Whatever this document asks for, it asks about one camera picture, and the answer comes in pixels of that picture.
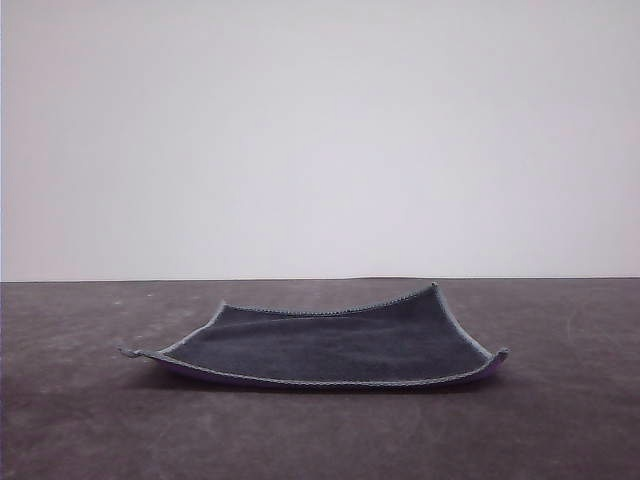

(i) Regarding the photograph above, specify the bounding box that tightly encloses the purple towel with grey hem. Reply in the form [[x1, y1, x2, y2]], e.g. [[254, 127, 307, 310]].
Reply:
[[117, 281, 511, 392]]

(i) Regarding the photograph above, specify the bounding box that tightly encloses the grey table cloth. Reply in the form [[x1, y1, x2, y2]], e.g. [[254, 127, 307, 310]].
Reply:
[[0, 275, 640, 480]]

